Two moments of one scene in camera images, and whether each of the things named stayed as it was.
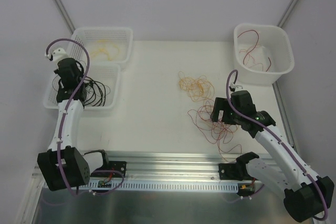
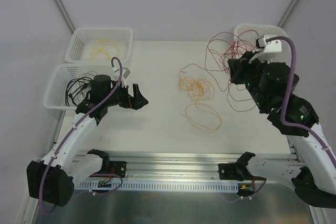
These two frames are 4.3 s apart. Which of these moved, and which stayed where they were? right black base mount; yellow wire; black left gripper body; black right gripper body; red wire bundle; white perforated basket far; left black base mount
Moved: black left gripper body; red wire bundle; black right gripper body
Stayed: white perforated basket far; left black base mount; right black base mount; yellow wire
